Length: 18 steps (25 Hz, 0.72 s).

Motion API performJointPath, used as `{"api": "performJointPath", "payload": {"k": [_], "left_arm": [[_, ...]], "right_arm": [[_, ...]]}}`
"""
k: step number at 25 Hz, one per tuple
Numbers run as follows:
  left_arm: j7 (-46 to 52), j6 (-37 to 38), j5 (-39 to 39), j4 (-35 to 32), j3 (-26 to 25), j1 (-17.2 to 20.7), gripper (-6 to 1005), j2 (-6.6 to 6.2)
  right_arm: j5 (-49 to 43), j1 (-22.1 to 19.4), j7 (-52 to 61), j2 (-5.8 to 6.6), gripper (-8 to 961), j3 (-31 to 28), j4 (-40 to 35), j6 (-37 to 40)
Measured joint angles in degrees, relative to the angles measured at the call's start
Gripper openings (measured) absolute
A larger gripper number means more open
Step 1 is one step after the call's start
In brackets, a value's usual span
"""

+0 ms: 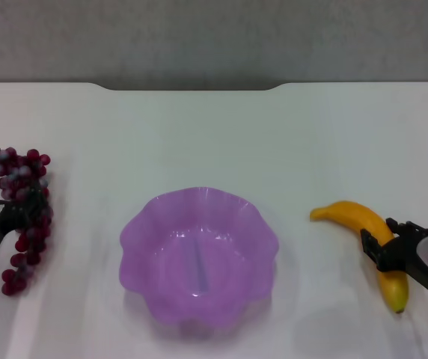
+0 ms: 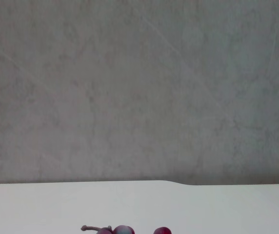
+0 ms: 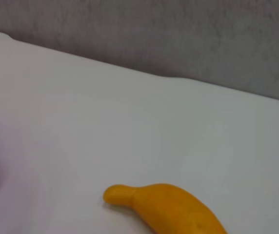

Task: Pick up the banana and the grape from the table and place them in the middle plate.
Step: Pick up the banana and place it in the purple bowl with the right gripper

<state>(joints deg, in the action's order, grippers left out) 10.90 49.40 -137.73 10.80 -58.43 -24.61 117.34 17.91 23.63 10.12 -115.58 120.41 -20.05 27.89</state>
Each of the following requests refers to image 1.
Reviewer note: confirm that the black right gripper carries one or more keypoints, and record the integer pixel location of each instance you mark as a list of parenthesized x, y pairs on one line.
[(405, 254)]

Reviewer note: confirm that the purple translucent wavy bowl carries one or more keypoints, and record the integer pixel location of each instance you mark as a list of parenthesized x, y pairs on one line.
[(161, 269)]

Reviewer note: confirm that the dark red grape bunch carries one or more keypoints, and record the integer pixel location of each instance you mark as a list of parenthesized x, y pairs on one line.
[(30, 247)]

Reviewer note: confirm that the yellow banana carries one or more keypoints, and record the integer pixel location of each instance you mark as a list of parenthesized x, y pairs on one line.
[(348, 211)]

